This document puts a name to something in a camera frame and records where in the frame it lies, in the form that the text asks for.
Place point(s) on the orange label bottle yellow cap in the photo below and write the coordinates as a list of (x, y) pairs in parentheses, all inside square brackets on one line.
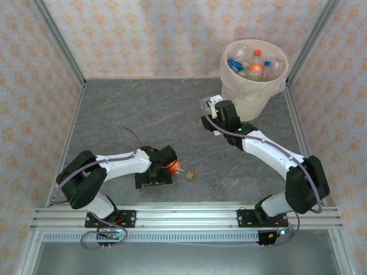
[(175, 167)]

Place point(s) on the blue label plastic bottle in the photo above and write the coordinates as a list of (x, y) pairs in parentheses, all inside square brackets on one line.
[(233, 64)]

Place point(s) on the red label plastic bottle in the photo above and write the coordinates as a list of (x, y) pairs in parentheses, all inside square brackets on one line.
[(255, 68)]

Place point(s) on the clear plastic bottle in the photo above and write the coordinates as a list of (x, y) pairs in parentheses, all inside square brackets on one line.
[(277, 65)]

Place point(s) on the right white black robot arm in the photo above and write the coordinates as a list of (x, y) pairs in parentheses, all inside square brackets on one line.
[(269, 151)]

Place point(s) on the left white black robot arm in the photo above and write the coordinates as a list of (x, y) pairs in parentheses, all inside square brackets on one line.
[(123, 164)]

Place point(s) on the cream plastic bin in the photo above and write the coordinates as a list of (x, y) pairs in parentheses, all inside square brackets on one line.
[(252, 109)]

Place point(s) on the green circuit board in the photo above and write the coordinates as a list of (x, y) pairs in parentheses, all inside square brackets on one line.
[(114, 235), (282, 232)]

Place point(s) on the grey metal panel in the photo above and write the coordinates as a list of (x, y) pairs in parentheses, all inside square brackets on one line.
[(186, 259)]

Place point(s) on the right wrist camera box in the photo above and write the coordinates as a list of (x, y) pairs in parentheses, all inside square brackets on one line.
[(213, 104)]

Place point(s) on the aluminium base rail beam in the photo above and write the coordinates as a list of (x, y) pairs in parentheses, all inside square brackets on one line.
[(186, 215)]

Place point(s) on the aluminium table side rail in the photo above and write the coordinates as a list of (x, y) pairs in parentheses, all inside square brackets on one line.
[(296, 120), (72, 120)]

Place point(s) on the black electronics bracket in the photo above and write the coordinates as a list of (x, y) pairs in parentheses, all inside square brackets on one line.
[(101, 240), (265, 240)]

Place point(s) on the aluminium frame post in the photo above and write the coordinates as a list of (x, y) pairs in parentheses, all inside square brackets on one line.
[(61, 43), (28, 255), (311, 43), (343, 255)]

